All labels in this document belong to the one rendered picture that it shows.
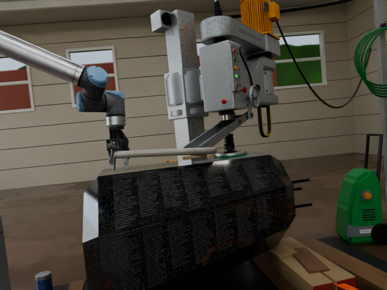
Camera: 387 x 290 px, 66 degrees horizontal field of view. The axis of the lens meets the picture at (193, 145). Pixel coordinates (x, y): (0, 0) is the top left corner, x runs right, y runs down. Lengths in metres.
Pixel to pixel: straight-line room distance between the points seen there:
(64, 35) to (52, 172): 3.41
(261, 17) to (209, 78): 0.86
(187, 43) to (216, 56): 0.77
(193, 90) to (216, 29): 0.72
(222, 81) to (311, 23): 7.29
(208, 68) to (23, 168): 7.17
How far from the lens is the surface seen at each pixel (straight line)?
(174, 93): 2.54
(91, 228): 1.56
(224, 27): 1.97
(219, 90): 1.91
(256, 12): 2.64
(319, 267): 1.85
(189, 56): 2.66
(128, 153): 1.28
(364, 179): 2.74
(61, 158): 8.26
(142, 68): 7.97
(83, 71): 1.34
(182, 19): 2.73
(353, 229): 2.80
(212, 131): 1.92
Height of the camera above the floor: 1.05
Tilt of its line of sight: 3 degrees down
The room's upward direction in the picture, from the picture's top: 6 degrees counter-clockwise
